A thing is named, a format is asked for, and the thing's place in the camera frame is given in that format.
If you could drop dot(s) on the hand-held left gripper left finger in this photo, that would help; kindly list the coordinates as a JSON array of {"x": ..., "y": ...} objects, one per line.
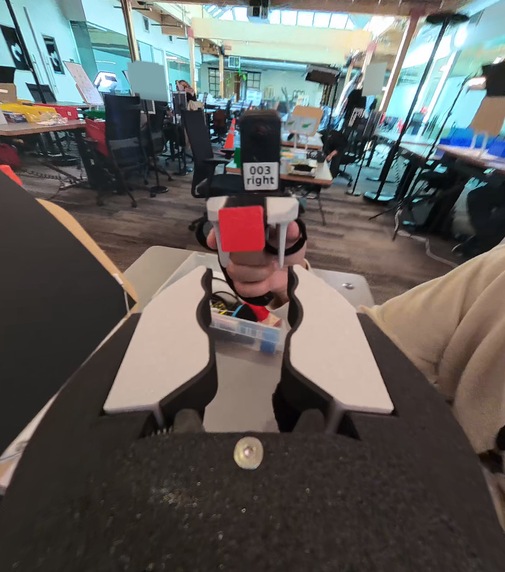
[{"x": 163, "y": 357}]

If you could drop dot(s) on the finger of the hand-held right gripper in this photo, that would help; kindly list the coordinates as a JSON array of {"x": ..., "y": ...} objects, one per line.
[
  {"x": 216, "y": 223},
  {"x": 283, "y": 210}
]

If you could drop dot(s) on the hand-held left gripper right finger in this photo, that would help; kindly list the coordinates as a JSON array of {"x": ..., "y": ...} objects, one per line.
[{"x": 337, "y": 357}]

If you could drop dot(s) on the small red piece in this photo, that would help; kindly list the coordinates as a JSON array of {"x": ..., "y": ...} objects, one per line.
[{"x": 241, "y": 228}]

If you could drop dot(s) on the blue single-stud block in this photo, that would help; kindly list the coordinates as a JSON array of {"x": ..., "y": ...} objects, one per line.
[{"x": 270, "y": 346}]

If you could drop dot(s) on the clear plastic storage box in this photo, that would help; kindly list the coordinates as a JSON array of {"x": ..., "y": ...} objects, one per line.
[{"x": 243, "y": 333}]

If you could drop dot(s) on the red two-stud block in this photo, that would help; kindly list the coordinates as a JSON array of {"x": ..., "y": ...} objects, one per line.
[{"x": 261, "y": 310}]

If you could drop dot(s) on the person's right forearm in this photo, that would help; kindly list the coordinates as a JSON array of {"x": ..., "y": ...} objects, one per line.
[{"x": 458, "y": 313}]

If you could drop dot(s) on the grey desk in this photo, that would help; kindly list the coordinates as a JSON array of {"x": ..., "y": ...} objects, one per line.
[{"x": 243, "y": 393}]

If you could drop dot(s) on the person's right hand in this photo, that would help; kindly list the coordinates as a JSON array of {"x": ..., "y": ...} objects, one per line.
[{"x": 252, "y": 272}]

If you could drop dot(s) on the green bin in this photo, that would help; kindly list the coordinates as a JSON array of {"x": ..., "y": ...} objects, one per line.
[{"x": 237, "y": 157}]

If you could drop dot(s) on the orange traffic cone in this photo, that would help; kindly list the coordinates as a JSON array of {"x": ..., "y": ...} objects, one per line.
[
  {"x": 230, "y": 136},
  {"x": 9, "y": 173}
]

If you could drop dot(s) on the wooden board green marks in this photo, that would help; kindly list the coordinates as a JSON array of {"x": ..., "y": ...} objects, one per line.
[{"x": 307, "y": 118}]

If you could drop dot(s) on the black office chair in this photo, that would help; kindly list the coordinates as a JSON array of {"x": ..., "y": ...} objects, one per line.
[
  {"x": 123, "y": 134},
  {"x": 208, "y": 156}
]

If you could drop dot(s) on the black panel with wooden edge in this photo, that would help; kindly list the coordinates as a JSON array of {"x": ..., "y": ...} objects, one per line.
[{"x": 33, "y": 290}]

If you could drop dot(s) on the white easel board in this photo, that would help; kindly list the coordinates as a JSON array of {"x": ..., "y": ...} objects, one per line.
[{"x": 83, "y": 84}]

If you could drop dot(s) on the long wooden table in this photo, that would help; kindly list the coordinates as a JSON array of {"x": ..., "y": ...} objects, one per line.
[{"x": 480, "y": 158}]

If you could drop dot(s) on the wooden table with boxes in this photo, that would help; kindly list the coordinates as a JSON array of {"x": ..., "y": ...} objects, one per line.
[{"x": 24, "y": 127}]

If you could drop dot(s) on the row of yellow bins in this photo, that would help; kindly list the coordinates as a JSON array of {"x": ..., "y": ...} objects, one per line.
[{"x": 27, "y": 111}]

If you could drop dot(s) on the row of blue bins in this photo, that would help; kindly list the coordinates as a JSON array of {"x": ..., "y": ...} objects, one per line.
[{"x": 493, "y": 145}]

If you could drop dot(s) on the red bin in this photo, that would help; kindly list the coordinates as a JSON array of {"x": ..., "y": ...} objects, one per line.
[{"x": 7, "y": 155}]

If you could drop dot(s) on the black wall poster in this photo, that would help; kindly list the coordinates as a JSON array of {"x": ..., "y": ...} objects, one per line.
[
  {"x": 53, "y": 54},
  {"x": 14, "y": 47}
]

